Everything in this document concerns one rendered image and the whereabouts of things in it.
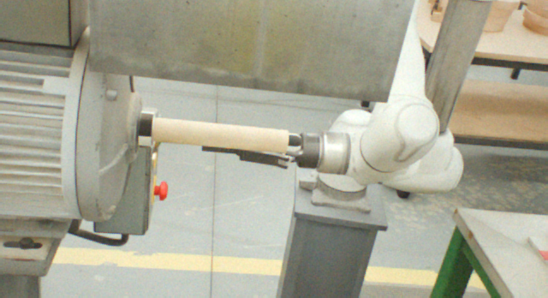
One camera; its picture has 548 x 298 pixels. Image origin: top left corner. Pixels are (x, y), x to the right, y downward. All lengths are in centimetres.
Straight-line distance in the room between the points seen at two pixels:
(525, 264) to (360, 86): 78
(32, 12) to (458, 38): 107
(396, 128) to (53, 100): 55
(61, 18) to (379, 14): 33
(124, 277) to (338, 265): 99
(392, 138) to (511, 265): 42
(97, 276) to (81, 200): 173
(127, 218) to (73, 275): 136
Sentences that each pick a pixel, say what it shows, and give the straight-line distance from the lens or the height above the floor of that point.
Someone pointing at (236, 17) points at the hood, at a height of 146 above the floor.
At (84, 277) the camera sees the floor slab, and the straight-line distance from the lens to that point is 240.
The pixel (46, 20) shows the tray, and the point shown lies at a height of 140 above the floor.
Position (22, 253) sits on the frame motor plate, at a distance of 76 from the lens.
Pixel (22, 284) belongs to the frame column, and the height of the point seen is 94.
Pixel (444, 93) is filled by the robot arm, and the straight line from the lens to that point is 152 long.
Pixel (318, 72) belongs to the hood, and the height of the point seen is 141.
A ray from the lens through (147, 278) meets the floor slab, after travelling 239.
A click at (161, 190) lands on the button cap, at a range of 111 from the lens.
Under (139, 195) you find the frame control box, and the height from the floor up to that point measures 101.
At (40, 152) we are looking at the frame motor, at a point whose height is 127.
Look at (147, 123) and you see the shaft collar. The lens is 74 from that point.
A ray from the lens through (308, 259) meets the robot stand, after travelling 173.
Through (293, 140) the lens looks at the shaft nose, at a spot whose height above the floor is 126.
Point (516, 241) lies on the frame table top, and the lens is 134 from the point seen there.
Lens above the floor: 160
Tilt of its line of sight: 28 degrees down
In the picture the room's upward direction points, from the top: 9 degrees clockwise
